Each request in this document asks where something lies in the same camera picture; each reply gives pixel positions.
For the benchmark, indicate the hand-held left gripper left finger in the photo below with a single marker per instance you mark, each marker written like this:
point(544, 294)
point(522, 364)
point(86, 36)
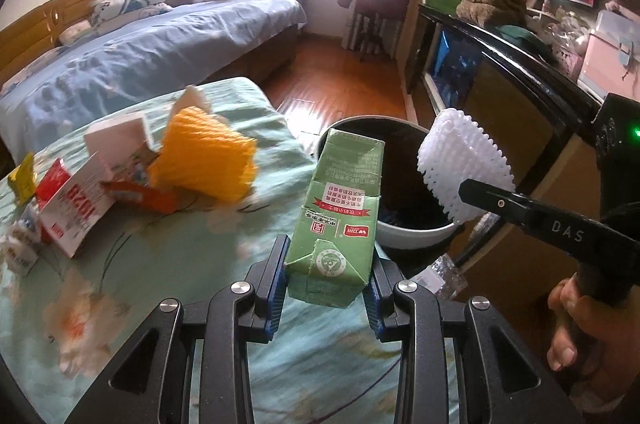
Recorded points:
point(277, 276)

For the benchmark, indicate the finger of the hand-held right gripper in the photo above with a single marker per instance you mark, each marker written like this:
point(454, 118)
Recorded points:
point(495, 199)

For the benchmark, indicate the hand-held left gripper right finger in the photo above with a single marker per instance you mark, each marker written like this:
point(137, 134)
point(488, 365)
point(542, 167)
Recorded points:
point(375, 306)

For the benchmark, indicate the white foam fruit net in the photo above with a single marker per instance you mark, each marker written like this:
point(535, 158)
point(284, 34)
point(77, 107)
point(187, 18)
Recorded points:
point(460, 154)

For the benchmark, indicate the green drink carton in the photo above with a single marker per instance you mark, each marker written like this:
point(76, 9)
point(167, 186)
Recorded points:
point(340, 214)

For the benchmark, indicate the white bin with black bag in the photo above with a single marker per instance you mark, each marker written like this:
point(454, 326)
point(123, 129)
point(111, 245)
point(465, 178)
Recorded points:
point(400, 164)

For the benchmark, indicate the yellow wrapper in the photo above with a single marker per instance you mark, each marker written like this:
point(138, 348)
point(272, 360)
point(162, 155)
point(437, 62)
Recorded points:
point(22, 176)

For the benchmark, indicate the person's right hand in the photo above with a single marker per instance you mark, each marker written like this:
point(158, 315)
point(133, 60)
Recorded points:
point(605, 344)

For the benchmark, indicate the clear plastic wrapper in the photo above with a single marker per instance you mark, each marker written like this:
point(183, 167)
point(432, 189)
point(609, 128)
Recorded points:
point(442, 276)

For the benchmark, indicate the black glass cabinet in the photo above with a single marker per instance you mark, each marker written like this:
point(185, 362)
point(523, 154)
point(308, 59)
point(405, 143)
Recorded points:
point(525, 69)

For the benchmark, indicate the orange foam fruit net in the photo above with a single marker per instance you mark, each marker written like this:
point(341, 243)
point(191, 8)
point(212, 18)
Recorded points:
point(205, 154)

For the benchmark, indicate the orange red snack packet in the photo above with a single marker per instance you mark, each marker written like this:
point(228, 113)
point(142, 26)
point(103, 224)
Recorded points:
point(145, 199)

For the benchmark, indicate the dark green cloth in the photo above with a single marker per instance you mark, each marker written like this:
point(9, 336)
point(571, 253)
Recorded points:
point(522, 38)

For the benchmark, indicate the clear plastic bag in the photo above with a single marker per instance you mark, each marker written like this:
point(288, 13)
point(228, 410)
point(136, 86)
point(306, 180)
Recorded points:
point(567, 42)

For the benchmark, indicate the pink storage box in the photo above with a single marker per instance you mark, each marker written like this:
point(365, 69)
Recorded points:
point(605, 59)

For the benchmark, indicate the brown fluffy cloth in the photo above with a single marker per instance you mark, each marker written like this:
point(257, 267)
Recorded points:
point(492, 2)

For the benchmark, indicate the red and white carton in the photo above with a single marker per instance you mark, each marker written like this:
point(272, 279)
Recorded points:
point(75, 209)

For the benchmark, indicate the white printed cardboard box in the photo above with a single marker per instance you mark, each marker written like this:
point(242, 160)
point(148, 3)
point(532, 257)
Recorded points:
point(117, 132)

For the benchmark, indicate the bed with blue sheet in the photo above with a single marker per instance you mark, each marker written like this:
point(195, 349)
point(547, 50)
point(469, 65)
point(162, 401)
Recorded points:
point(150, 54)

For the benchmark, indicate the small white blue packet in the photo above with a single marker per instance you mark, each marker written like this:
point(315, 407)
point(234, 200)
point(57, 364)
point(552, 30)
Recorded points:
point(20, 244)

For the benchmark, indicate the panda print pillow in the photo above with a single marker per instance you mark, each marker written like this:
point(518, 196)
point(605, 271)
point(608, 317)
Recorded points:
point(125, 2)

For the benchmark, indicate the small white pillow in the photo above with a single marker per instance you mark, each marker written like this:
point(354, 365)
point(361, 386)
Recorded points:
point(75, 33)

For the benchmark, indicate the wooden headboard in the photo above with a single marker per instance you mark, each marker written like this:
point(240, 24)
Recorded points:
point(30, 24)

